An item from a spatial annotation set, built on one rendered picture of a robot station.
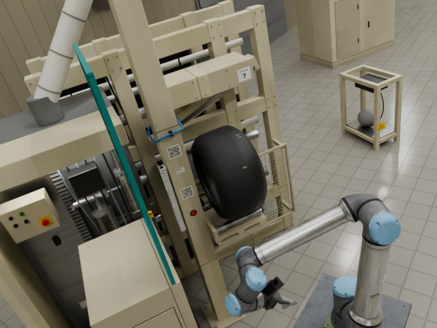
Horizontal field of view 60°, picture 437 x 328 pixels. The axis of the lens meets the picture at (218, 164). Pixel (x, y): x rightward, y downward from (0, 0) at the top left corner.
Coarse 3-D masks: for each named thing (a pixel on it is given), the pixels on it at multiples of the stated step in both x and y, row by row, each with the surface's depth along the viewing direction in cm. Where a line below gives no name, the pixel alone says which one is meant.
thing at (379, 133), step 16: (352, 80) 425; (368, 80) 421; (384, 80) 412; (400, 80) 403; (400, 96) 413; (368, 112) 446; (400, 112) 423; (352, 128) 464; (368, 128) 454; (384, 128) 446; (400, 128) 434
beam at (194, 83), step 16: (208, 64) 242; (224, 64) 235; (240, 64) 235; (176, 80) 229; (192, 80) 227; (208, 80) 231; (224, 80) 235; (176, 96) 227; (192, 96) 231; (208, 96) 235
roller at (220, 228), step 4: (260, 208) 248; (252, 212) 246; (256, 212) 246; (260, 212) 247; (244, 216) 245; (248, 216) 245; (252, 216) 246; (232, 220) 243; (236, 220) 243; (240, 220) 244; (244, 220) 244; (224, 224) 242; (228, 224) 242; (232, 224) 242; (236, 224) 243; (216, 228) 240; (220, 228) 240; (224, 228) 241
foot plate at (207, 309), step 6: (228, 294) 306; (204, 306) 303; (210, 306) 302; (204, 312) 298; (210, 312) 297; (210, 318) 292; (216, 318) 291; (228, 318) 289; (234, 318) 288; (240, 318) 287; (210, 324) 288; (216, 324) 287; (222, 324) 286; (228, 324) 285
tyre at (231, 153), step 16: (224, 128) 233; (192, 144) 239; (208, 144) 222; (224, 144) 220; (240, 144) 220; (208, 160) 218; (224, 160) 215; (240, 160) 216; (256, 160) 219; (208, 176) 268; (224, 176) 214; (240, 176) 215; (256, 176) 218; (208, 192) 258; (224, 192) 216; (240, 192) 217; (256, 192) 222; (224, 208) 224; (240, 208) 223; (256, 208) 235
